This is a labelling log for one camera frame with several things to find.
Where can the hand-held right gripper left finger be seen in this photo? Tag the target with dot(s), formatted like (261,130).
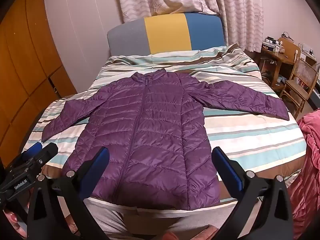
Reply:
(101,158)

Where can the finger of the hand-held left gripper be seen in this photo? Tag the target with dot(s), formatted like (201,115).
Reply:
(47,152)
(32,151)

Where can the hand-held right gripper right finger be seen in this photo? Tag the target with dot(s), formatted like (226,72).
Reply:
(228,166)

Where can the purple down jacket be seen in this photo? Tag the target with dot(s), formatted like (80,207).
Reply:
(150,130)

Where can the person's left hand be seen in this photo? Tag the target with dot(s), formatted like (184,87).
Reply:
(17,223)

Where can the striped bed duvet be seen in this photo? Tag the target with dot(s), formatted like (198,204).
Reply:
(250,135)

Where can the person's legs in grey pants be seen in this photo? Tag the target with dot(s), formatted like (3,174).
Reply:
(140,220)

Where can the pink blanket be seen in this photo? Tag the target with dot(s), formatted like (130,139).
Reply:
(308,167)

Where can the wooden wardrobe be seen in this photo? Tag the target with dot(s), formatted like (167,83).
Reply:
(25,67)

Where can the wooden cane chair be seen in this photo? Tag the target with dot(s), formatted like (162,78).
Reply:
(300,85)

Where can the round patterned tin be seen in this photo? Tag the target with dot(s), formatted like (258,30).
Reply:
(269,47)

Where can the wooden bedside table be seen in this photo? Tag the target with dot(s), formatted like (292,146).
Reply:
(287,52)

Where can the grey yellow blue headboard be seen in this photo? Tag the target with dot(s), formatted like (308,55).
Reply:
(165,32)

